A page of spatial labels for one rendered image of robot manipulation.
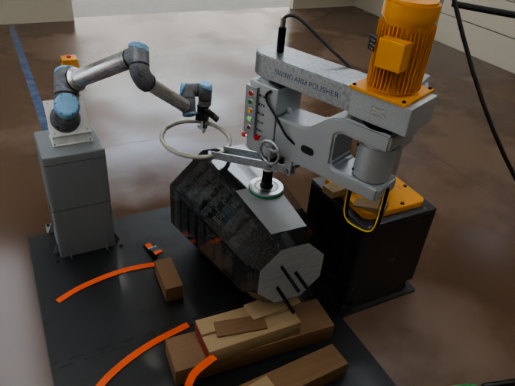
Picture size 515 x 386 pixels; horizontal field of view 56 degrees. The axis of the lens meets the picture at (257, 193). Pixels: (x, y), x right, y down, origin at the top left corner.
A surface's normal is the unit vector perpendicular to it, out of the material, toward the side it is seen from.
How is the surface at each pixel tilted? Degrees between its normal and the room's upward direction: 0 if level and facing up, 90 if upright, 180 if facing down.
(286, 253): 90
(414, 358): 0
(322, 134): 90
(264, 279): 90
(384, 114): 90
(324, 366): 0
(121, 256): 0
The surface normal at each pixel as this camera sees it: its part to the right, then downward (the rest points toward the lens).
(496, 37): -0.88, 0.20
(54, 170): 0.46, 0.53
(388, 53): -0.67, 0.37
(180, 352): 0.07, -0.83
